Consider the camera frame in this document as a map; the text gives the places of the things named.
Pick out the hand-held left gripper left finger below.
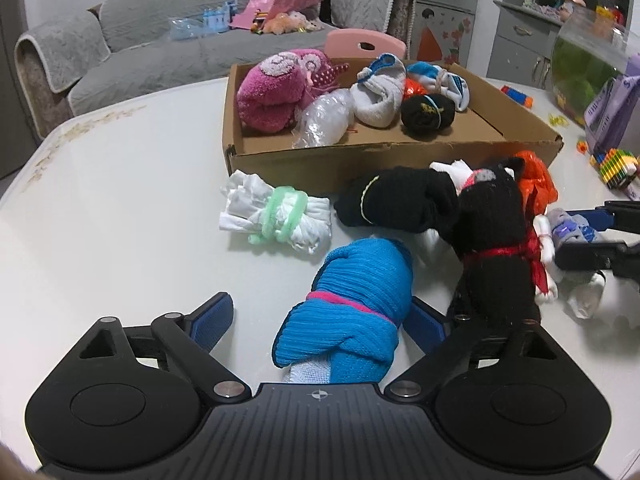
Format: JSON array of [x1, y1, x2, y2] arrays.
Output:
[[54, 291, 252, 405]]

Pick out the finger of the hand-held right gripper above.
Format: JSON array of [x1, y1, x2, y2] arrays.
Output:
[[555, 240, 640, 291], [570, 201, 640, 235]]

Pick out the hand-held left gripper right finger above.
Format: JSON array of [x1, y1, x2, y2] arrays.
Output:
[[384, 296, 584, 404]]

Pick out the plain white sock bundle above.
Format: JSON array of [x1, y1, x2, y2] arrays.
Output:
[[532, 215, 608, 321]]

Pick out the blue sock bundle pink band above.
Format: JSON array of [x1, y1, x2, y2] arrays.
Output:
[[272, 239, 415, 386]]

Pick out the black sock bundle red ribbon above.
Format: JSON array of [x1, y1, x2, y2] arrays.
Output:
[[447, 180, 558, 328]]

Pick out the black sock pink grey patches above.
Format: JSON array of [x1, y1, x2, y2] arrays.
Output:
[[457, 156, 528, 198]]

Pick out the black sock bundle yellow band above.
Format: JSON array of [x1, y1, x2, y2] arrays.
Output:
[[334, 166, 461, 235]]

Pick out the white sock bundle green band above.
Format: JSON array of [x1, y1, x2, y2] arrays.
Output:
[[218, 170, 333, 256]]

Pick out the brown cardboard box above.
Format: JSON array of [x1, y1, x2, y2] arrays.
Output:
[[222, 57, 565, 196]]

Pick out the small black sock yellow print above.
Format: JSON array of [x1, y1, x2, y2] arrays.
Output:
[[401, 92, 456, 137]]

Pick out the clear plastic bundle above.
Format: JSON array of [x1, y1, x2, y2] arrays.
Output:
[[292, 89, 361, 150]]

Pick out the white sock bundle blue cuff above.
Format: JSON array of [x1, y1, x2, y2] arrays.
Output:
[[350, 54, 407, 128]]

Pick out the pink fuzzy sock bundle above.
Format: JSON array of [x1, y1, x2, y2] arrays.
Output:
[[236, 49, 351, 135]]

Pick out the white floral desktop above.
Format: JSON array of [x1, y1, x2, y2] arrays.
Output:
[[0, 75, 640, 480]]

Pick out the rainbow block stack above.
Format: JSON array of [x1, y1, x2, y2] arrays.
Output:
[[590, 149, 640, 191]]

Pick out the purple water bottle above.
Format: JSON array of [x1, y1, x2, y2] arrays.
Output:
[[582, 55, 640, 161]]

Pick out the glass fish bowl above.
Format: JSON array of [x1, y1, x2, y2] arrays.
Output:
[[550, 10, 640, 126]]

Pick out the blue orange block toy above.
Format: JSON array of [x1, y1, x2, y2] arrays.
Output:
[[501, 86, 533, 108]]

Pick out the grey cabinet shelf unit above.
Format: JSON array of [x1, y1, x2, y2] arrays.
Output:
[[487, 0, 640, 91]]

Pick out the floral sticker fridge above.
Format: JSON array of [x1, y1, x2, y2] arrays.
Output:
[[410, 0, 483, 66]]

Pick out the grey covered sofa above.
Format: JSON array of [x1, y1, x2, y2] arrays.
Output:
[[14, 0, 418, 138]]

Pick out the clear blue plastic bag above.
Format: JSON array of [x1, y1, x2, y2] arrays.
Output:
[[169, 17, 206, 42]]

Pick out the pink plastic chair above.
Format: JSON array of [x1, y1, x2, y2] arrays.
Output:
[[325, 30, 406, 61]]

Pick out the orange plush toy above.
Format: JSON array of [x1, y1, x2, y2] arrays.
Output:
[[262, 12, 296, 36]]

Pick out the blue toy castle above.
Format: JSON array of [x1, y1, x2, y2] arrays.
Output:
[[202, 2, 238, 31]]

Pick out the pale pink plush toy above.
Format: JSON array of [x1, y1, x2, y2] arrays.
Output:
[[289, 10, 321, 31]]

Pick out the pink plastic bag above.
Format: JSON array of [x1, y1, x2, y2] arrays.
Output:
[[232, 0, 326, 31]]

